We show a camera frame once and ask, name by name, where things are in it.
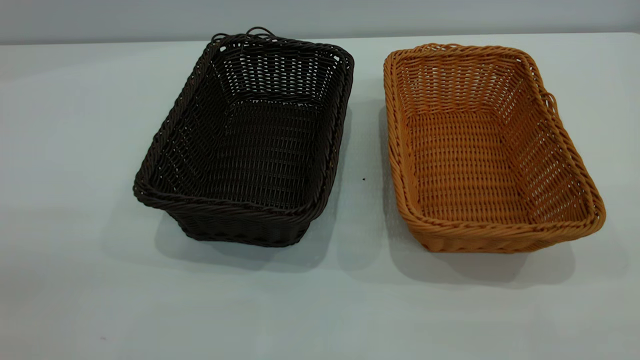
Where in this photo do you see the black woven wicker basket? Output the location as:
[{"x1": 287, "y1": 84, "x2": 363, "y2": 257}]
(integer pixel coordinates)
[{"x1": 132, "y1": 27, "x2": 355, "y2": 248}]

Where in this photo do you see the orange woven wicker basket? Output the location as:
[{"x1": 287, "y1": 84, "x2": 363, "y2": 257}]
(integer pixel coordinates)
[{"x1": 383, "y1": 43, "x2": 607, "y2": 254}]

